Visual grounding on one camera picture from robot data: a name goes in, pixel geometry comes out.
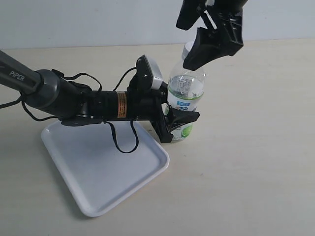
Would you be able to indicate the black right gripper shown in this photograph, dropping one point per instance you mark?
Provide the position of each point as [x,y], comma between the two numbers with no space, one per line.
[222,34]

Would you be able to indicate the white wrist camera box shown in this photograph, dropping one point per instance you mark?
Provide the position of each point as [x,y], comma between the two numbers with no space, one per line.
[148,74]

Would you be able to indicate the white bottle cap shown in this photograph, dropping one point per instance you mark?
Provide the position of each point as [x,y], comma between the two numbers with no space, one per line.
[186,49]

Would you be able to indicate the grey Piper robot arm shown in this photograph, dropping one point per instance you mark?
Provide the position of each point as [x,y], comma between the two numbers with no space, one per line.
[75,104]

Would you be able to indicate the clear plastic drink bottle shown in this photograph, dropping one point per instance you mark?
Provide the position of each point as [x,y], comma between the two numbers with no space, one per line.
[185,88]

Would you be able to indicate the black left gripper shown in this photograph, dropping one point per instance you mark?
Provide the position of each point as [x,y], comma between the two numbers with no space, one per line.
[137,105]

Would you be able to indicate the white rectangular plastic tray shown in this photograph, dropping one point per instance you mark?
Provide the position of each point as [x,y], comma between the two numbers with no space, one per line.
[98,172]

